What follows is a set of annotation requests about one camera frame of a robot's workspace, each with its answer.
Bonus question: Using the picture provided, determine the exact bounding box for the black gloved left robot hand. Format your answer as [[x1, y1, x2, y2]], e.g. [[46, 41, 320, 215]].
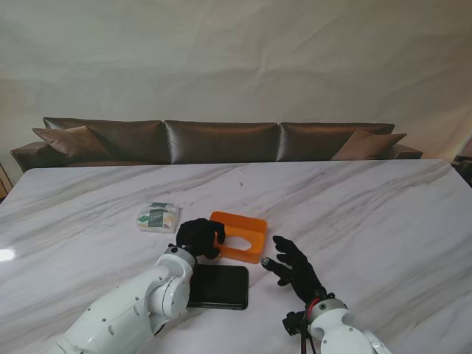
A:
[[176, 218, 226, 261]]

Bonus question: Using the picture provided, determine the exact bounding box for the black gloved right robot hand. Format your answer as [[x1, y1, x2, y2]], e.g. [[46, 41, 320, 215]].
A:
[[260, 235, 327, 304]]

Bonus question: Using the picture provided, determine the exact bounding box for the white green tissue pack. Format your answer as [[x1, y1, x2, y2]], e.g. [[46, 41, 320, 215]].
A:
[[136, 201, 181, 233]]

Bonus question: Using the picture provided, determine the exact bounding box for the orange tissue box cover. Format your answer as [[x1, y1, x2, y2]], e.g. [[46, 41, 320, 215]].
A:
[[209, 210, 268, 266]]

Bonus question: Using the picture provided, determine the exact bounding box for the black tissue box base plate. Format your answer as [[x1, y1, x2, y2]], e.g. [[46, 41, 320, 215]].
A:
[[186, 264, 250, 310]]

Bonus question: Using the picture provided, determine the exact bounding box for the brown sofa back cushion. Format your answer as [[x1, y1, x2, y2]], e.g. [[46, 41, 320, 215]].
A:
[[43, 117, 166, 165], [279, 122, 395, 162], [164, 119, 280, 165]]

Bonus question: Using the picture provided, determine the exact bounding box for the brown throw pillow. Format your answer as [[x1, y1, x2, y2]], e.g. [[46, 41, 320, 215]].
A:
[[32, 125, 111, 158], [330, 128, 408, 162]]

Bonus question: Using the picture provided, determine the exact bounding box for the brown leather sofa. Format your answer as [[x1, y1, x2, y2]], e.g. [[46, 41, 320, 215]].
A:
[[10, 117, 424, 174]]

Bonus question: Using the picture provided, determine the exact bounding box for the dark furniture piece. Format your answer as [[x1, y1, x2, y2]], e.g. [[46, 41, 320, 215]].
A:
[[451, 154, 472, 185]]

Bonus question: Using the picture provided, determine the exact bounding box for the wooden furniture piece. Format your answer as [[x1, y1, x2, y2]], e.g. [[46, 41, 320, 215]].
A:
[[0, 160, 10, 198]]

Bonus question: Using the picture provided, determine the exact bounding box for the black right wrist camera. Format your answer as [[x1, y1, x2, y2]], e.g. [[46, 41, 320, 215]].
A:
[[282, 311, 308, 337]]

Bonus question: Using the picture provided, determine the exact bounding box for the red black right arm cable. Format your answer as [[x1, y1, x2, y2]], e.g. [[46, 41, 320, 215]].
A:
[[297, 298, 319, 354]]

